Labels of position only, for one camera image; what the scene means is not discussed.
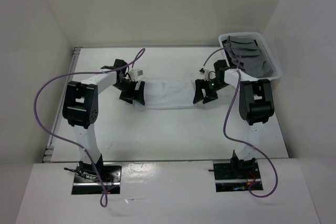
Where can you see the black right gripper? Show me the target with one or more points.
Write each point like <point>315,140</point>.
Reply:
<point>201,84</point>

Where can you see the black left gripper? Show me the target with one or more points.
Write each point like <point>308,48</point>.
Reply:
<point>133,94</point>

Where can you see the white skirt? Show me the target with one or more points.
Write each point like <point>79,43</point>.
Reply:
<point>167,94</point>

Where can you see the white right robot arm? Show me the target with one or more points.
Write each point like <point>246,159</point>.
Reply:
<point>256,104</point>

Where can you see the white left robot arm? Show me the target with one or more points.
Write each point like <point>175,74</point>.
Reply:
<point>81,109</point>

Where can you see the grey skirts in basket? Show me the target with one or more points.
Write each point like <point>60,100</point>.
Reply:
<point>247,56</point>

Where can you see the white plastic basket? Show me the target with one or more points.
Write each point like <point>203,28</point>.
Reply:
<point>261,43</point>

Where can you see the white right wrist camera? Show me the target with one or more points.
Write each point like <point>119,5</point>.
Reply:
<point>207,74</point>

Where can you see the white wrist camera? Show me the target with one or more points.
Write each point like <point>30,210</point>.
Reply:
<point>207,74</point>
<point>134,74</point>

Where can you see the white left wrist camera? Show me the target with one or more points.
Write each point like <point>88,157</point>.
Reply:
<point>134,74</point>

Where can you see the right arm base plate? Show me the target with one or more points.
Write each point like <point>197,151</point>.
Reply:
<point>232,179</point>

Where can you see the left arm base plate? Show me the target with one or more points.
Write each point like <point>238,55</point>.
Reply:
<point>88,184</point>

